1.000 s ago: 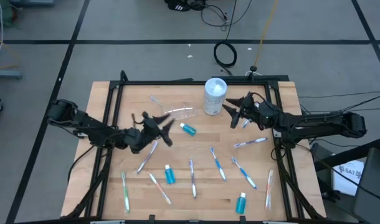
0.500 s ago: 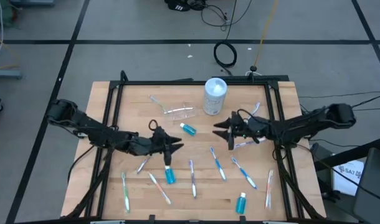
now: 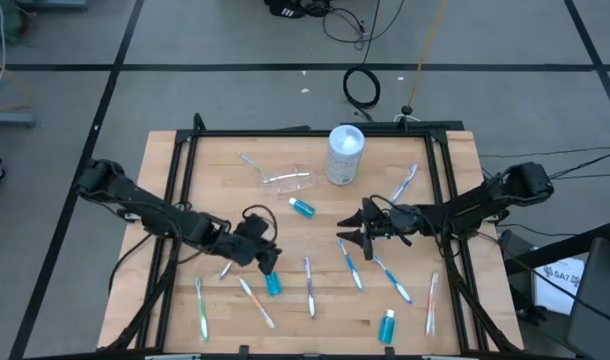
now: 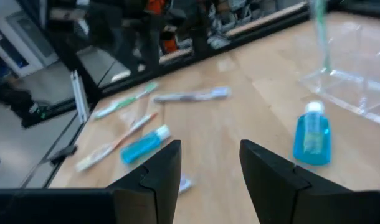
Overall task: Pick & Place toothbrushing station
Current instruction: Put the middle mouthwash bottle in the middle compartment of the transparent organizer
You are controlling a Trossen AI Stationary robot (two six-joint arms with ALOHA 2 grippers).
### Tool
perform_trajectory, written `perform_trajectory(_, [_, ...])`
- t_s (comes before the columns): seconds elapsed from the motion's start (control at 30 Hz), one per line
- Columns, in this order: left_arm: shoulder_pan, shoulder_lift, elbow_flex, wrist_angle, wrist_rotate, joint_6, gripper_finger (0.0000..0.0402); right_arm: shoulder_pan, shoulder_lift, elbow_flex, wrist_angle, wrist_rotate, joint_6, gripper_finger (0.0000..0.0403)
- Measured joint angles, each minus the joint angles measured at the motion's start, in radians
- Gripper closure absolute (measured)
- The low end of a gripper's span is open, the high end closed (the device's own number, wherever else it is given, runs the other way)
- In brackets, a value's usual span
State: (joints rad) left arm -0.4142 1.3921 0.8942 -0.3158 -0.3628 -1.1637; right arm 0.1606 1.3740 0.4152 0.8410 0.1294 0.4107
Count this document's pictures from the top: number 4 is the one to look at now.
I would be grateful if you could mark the clear acrylic organizer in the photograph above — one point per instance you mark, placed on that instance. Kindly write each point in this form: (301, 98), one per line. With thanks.
(333, 81)

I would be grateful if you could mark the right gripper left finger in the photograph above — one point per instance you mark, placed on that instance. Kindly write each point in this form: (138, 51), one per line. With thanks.
(152, 199)

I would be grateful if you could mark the white cabinet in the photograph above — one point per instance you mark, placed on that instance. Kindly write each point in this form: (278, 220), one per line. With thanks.
(18, 43)

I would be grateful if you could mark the orange toothbrush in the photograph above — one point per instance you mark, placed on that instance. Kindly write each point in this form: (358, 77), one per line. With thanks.
(115, 144)

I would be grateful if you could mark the grey toothbrush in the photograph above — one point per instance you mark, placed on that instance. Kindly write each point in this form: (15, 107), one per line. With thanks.
(190, 97)

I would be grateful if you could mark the blue mouthwash bottle white cap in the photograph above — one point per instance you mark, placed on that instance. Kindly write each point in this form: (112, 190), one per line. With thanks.
(143, 146)
(311, 140)

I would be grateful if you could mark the purple toothbrush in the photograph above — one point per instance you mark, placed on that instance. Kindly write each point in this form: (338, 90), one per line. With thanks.
(185, 184)

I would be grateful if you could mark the green toothbrush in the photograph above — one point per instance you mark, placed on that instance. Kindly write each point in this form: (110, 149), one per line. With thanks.
(322, 34)
(124, 102)

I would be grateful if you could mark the black clamp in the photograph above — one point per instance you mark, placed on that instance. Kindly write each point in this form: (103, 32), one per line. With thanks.
(63, 153)

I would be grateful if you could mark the orange equipment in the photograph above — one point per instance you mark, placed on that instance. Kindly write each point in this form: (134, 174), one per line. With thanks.
(155, 5)

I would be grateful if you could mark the black bag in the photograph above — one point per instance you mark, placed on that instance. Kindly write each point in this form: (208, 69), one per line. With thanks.
(15, 102)

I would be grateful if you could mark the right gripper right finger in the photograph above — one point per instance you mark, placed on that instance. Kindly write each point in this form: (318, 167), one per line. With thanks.
(277, 193)

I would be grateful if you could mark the silver aluminium bar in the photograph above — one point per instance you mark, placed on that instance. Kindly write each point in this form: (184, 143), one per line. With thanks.
(80, 96)

